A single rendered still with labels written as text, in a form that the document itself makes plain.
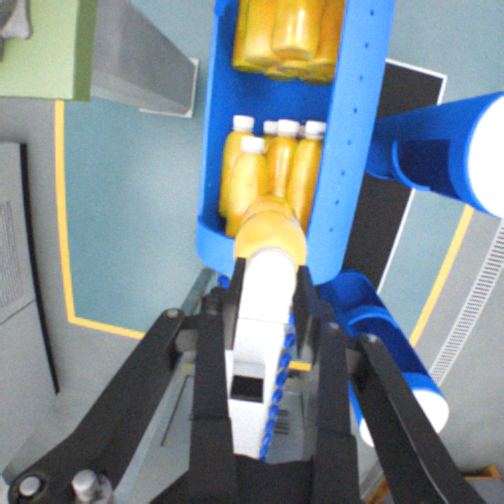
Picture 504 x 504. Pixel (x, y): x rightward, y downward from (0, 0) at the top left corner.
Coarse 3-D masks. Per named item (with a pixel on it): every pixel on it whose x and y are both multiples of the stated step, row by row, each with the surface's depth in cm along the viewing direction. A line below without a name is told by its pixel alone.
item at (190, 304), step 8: (208, 272) 174; (200, 280) 163; (208, 280) 171; (192, 288) 153; (200, 288) 155; (192, 296) 146; (200, 296) 151; (184, 304) 138; (192, 304) 139; (184, 312) 132; (192, 312) 136
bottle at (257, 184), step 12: (240, 156) 48; (252, 156) 48; (240, 168) 48; (252, 168) 47; (264, 168) 49; (240, 180) 48; (252, 180) 48; (264, 180) 49; (240, 192) 49; (252, 192) 49; (264, 192) 50; (228, 204) 52; (240, 204) 50; (228, 216) 52; (240, 216) 50; (228, 228) 52
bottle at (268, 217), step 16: (256, 208) 30; (272, 208) 28; (288, 208) 31; (256, 224) 24; (272, 224) 24; (288, 224) 24; (240, 240) 24; (256, 240) 23; (272, 240) 22; (288, 240) 23; (304, 240) 25; (240, 256) 23; (288, 256) 22; (304, 256) 24
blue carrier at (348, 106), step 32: (224, 0) 36; (352, 0) 30; (384, 0) 32; (224, 32) 46; (352, 32) 32; (384, 32) 35; (224, 64) 49; (352, 64) 33; (384, 64) 39; (224, 96) 52; (256, 96) 57; (288, 96) 58; (320, 96) 56; (352, 96) 35; (224, 128) 55; (256, 128) 60; (352, 128) 37; (320, 160) 38; (352, 160) 40; (320, 192) 39; (352, 192) 43; (224, 224) 64; (320, 224) 41; (224, 256) 44; (320, 256) 43
